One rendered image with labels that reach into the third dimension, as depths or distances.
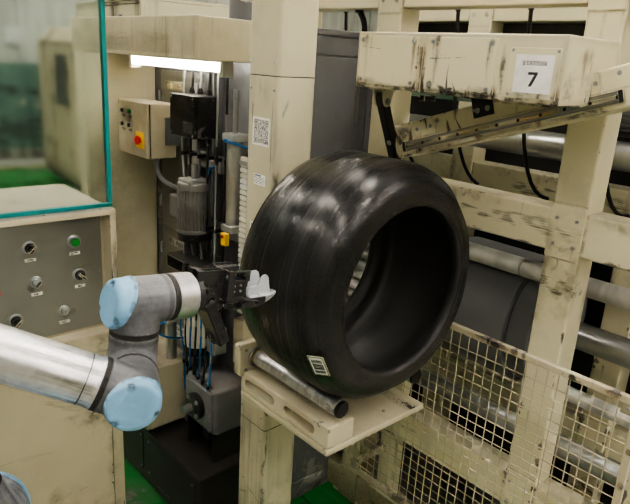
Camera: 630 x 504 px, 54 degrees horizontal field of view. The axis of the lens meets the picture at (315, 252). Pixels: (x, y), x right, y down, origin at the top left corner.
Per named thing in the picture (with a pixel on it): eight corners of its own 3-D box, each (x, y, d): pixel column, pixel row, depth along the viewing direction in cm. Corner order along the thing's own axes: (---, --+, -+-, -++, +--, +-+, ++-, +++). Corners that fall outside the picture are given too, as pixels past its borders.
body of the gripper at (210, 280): (254, 270, 126) (203, 275, 118) (249, 310, 128) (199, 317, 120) (233, 260, 131) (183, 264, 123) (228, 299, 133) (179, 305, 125)
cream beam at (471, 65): (353, 87, 173) (357, 31, 169) (411, 88, 189) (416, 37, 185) (557, 107, 130) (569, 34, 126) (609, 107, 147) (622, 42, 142)
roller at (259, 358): (263, 346, 175) (262, 361, 176) (250, 350, 172) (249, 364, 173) (350, 399, 150) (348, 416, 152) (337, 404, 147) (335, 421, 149)
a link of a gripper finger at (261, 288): (286, 274, 133) (251, 277, 127) (282, 300, 134) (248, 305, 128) (277, 270, 135) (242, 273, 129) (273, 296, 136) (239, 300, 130)
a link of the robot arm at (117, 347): (103, 406, 110) (107, 341, 107) (104, 378, 120) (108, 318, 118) (157, 405, 113) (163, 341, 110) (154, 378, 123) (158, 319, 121)
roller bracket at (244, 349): (233, 373, 173) (234, 341, 170) (336, 338, 199) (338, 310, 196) (240, 378, 171) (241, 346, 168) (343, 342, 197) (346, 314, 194)
